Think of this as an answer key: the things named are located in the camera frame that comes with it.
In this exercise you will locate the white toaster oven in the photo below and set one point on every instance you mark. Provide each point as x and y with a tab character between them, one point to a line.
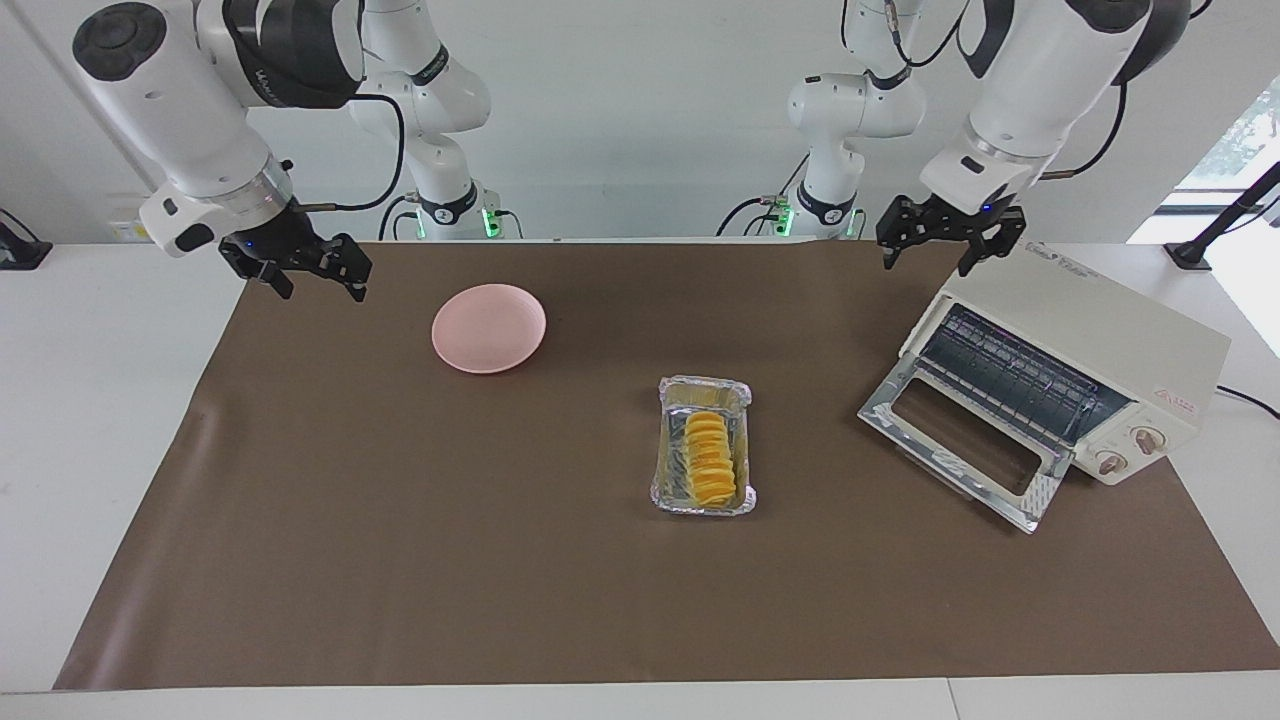
1100	320

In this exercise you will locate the black desk mount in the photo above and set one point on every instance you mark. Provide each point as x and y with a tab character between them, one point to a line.
20	255

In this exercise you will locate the black clamp stand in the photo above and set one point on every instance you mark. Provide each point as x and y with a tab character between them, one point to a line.
1190	255

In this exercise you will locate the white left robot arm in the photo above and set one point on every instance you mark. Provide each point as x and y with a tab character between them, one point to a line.
1040	70

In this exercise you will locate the aluminium foil tray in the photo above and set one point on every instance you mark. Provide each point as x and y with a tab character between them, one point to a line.
668	490

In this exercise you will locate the sliced yellow bread loaf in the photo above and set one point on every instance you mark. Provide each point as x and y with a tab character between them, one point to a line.
710	460

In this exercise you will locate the window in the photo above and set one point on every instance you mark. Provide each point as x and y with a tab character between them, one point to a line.
1240	140

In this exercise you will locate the pink round plate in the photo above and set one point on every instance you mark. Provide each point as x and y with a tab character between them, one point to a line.
490	330

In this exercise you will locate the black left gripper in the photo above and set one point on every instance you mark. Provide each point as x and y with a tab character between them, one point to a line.
950	220

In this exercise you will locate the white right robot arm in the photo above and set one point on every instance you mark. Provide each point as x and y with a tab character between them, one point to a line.
180	110

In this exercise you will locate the brown table mat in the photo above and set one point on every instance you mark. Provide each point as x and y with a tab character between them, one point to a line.
700	580

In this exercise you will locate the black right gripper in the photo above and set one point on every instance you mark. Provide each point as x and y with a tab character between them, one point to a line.
280	245

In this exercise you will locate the glass oven door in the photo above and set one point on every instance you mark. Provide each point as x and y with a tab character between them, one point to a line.
1045	490

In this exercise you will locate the white wall socket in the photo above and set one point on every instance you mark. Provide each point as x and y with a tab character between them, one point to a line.
125	232

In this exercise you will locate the beige oven knob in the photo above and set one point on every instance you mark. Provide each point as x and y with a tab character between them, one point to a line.
1112	464
1148	441

